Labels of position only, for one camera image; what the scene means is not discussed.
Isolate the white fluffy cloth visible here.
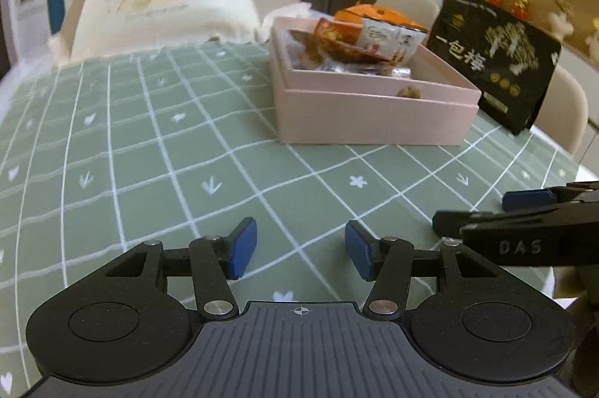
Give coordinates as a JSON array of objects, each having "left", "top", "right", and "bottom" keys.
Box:
[{"left": 255, "top": 2, "right": 313, "bottom": 42}]

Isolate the green checked tablecloth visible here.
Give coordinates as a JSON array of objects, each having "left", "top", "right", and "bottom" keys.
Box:
[{"left": 0, "top": 37, "right": 581, "bottom": 398}]

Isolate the orange cardboard box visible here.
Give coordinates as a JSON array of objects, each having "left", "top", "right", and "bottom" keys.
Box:
[{"left": 334, "top": 1, "right": 429, "bottom": 34}]

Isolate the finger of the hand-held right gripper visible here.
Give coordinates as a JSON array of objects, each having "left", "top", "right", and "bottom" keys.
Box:
[
  {"left": 432, "top": 202, "right": 599, "bottom": 268},
  {"left": 502, "top": 182, "right": 599, "bottom": 212}
]

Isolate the black gold printed bag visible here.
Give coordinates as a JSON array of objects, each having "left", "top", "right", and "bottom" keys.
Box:
[{"left": 431, "top": 0, "right": 562, "bottom": 137}]

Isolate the pink cardboard box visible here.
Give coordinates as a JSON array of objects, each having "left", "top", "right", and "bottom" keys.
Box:
[{"left": 269, "top": 16, "right": 483, "bottom": 146}]

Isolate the blue white packet strip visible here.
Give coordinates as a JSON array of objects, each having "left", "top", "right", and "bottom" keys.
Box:
[{"left": 358, "top": 18, "right": 429, "bottom": 62}]

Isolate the blue container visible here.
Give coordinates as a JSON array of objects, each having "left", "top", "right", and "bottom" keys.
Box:
[{"left": 45, "top": 0, "right": 65, "bottom": 36}]

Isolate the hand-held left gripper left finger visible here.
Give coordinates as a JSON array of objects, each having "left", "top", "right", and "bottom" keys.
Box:
[{"left": 105, "top": 217, "right": 258, "bottom": 318}]

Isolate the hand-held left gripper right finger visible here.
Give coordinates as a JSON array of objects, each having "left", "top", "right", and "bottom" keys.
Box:
[{"left": 345, "top": 220, "right": 499, "bottom": 318}]

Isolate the large red snack packet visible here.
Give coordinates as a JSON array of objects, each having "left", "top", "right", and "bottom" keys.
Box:
[{"left": 290, "top": 18, "right": 394, "bottom": 63}]

